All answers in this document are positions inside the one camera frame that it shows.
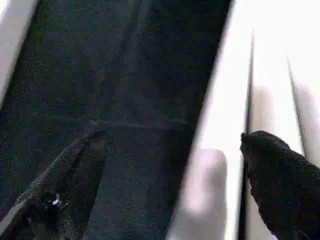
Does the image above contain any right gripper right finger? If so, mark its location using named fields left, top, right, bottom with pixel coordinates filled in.
left=239, top=129, right=320, bottom=240

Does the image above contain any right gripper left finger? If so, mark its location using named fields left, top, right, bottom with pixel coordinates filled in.
left=0, top=128, right=115, bottom=240

